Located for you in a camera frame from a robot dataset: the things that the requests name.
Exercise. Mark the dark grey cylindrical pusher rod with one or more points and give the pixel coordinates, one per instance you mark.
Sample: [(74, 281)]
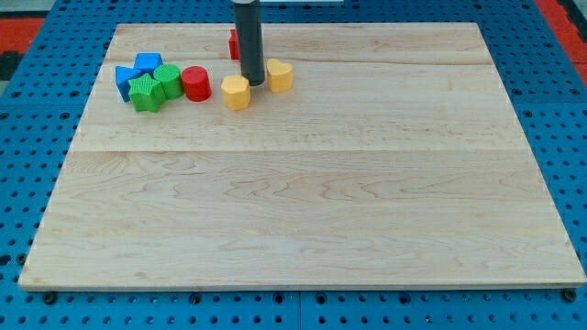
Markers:
[(247, 14)]

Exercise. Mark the yellow hexagon block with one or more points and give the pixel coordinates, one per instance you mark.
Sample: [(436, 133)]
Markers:
[(235, 91)]

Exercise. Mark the green star block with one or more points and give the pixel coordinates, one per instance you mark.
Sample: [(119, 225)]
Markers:
[(146, 94)]

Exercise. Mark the red block behind rod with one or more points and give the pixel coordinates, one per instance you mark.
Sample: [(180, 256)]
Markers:
[(233, 45)]

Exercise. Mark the yellow heart block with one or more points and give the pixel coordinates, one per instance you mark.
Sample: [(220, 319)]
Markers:
[(280, 75)]

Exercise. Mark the red cylinder block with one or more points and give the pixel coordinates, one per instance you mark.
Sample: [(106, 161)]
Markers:
[(196, 83)]

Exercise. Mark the green cylinder block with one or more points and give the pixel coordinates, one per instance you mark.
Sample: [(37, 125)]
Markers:
[(169, 75)]

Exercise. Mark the blue cube block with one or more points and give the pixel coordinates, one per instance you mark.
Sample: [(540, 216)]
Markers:
[(147, 62)]

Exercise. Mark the blue triangle block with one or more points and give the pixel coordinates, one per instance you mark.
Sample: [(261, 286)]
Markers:
[(123, 75)]

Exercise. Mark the light wooden board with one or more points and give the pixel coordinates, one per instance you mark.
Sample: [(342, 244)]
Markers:
[(395, 162)]

